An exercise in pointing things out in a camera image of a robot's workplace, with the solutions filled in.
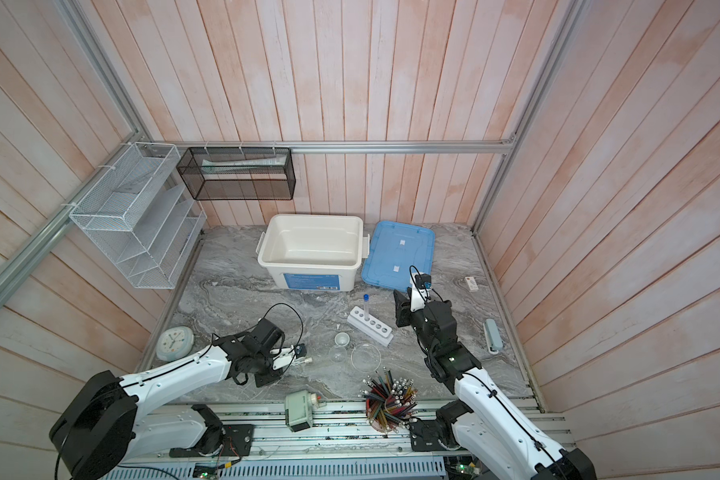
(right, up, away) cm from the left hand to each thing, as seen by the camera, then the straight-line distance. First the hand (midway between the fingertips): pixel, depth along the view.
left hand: (274, 370), depth 85 cm
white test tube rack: (+29, +11, +5) cm, 32 cm away
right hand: (+36, +24, -6) cm, 44 cm away
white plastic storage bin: (+7, +35, +32) cm, 48 cm away
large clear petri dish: (+27, +3, +3) cm, 27 cm away
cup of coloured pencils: (+32, -1, -18) cm, 37 cm away
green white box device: (+9, -6, -12) cm, 16 cm away
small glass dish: (+20, +8, +5) cm, 22 cm away
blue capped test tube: (+27, +18, +1) cm, 33 cm away
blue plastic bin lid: (+39, +37, +30) cm, 62 cm away
